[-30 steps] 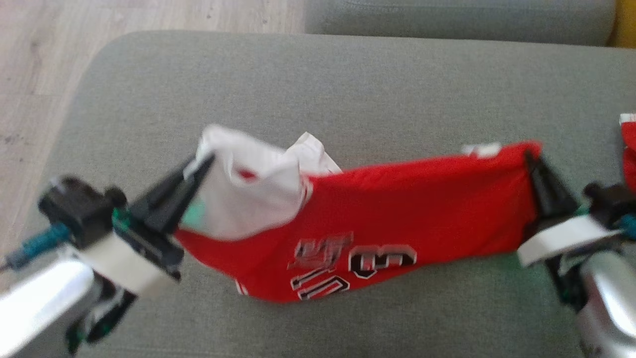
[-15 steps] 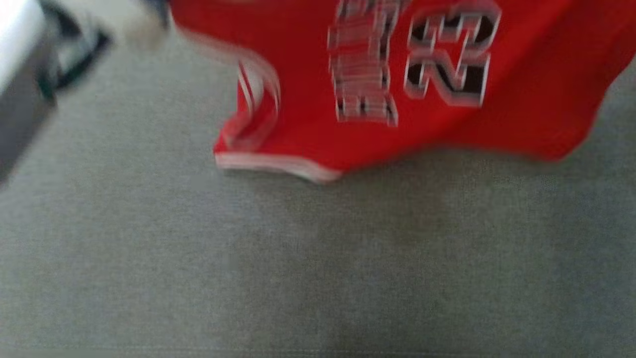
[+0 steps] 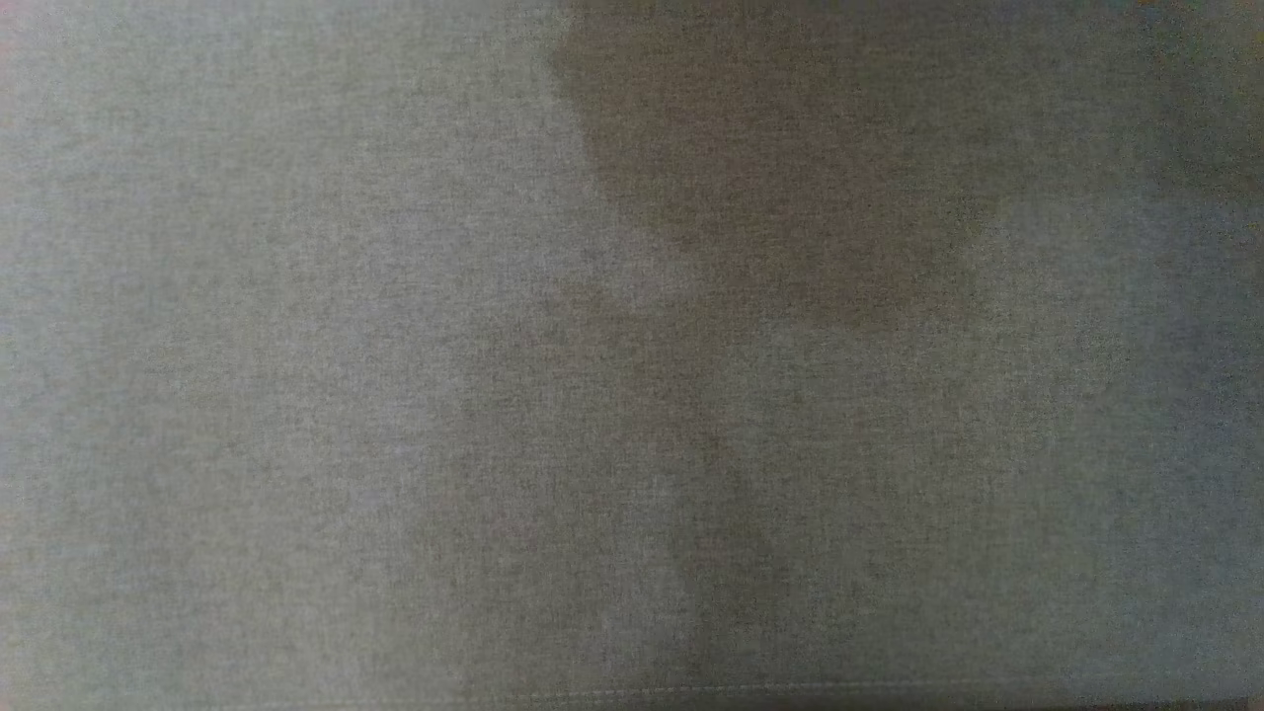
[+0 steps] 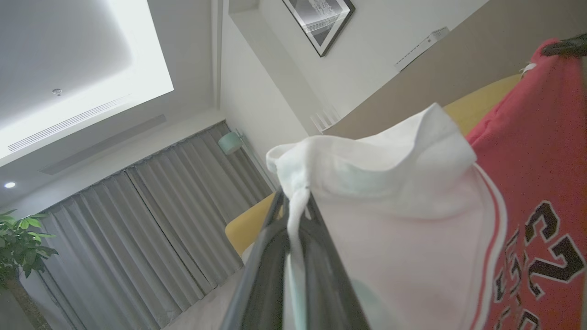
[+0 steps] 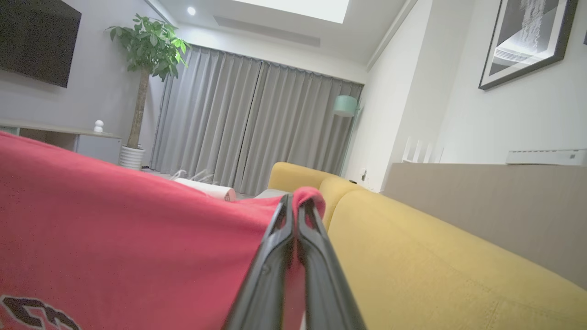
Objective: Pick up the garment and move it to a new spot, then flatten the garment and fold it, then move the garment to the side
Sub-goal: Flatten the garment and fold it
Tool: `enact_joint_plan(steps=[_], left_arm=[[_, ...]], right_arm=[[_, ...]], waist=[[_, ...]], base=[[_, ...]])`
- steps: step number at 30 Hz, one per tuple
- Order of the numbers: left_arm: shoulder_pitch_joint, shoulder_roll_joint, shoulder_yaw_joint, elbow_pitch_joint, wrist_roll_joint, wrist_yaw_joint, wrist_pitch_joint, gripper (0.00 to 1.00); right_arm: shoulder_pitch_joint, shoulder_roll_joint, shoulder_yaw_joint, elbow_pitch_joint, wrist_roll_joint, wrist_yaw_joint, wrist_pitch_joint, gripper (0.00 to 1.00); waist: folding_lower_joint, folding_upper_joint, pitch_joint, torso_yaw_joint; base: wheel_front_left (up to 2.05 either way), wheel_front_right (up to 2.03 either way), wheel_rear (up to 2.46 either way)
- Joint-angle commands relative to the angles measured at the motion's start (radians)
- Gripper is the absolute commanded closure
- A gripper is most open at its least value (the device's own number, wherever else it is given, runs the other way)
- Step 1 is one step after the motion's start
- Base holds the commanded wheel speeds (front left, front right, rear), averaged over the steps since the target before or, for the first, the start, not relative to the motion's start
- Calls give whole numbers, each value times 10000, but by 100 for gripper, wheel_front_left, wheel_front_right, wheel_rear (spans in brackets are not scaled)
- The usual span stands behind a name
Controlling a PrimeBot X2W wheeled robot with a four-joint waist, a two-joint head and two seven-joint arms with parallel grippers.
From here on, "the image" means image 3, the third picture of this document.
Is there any large grey sofa seat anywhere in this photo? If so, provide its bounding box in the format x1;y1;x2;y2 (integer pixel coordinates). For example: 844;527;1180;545
0;0;1264;711

